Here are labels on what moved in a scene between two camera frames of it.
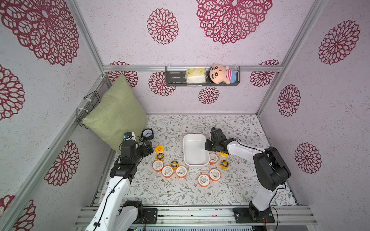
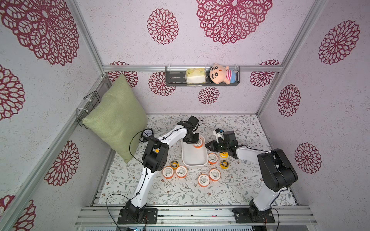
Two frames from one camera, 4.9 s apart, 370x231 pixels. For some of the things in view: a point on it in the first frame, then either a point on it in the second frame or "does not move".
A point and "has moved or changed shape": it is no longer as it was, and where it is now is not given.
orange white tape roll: (213, 158) does not move
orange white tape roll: (157, 166) has moved or changed shape
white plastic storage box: (194, 152) does not move
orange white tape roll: (167, 171) does not move
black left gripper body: (139, 151) to (193, 138)
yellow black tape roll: (224, 164) does not move
